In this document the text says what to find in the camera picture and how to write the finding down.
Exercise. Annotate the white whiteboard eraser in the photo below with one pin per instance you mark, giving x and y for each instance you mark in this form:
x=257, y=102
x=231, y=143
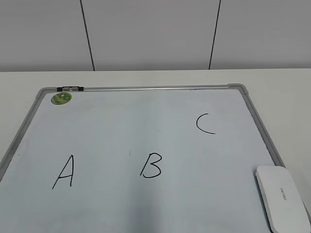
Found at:
x=283, y=204

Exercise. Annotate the white framed whiteboard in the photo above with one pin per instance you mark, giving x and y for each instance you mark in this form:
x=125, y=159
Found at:
x=138, y=160

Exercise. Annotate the black silver hanging clip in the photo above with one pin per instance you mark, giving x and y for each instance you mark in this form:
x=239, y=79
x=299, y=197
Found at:
x=70, y=89

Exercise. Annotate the round green magnet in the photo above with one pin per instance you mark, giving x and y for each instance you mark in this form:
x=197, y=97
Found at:
x=61, y=98

